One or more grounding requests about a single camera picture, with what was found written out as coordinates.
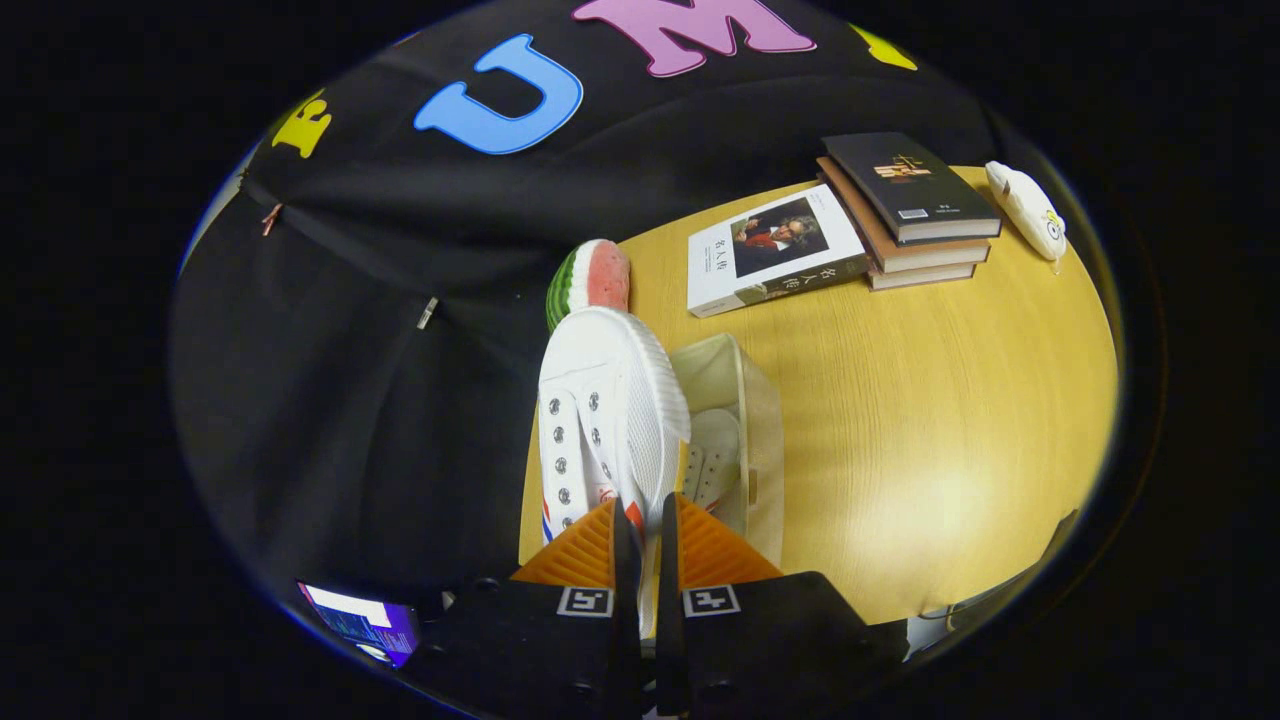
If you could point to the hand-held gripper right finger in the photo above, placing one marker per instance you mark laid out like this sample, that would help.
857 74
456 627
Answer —
770 640

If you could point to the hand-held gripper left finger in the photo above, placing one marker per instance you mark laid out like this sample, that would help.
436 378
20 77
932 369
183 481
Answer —
540 650

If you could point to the beige fabric storage box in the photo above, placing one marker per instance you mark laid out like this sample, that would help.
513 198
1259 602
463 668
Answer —
765 450

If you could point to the white canvas shoe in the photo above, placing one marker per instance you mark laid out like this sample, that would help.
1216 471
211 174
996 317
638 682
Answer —
610 370
715 450

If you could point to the laptop screen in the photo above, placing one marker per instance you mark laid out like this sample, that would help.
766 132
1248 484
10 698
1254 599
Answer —
360 620

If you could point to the black backdrop cloth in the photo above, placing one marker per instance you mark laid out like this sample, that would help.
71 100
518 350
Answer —
350 400

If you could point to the silver clip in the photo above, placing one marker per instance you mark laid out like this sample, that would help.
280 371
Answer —
428 313

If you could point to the white portrait cover book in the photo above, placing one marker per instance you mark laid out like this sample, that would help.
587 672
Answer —
715 265

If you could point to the watermelon slice plush toy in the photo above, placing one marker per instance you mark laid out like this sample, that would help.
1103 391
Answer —
605 275

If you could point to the thin brown cover book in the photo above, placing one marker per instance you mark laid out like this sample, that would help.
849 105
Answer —
920 277

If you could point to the thick brown cover book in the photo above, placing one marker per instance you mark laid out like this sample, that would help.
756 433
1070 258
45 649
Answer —
930 256

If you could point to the black cover book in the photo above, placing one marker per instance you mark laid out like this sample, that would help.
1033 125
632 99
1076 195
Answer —
900 197

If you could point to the white plush pouch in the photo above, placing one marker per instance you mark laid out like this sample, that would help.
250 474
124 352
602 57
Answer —
1025 205

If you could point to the pink clip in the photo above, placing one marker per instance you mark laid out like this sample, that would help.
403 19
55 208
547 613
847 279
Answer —
272 220

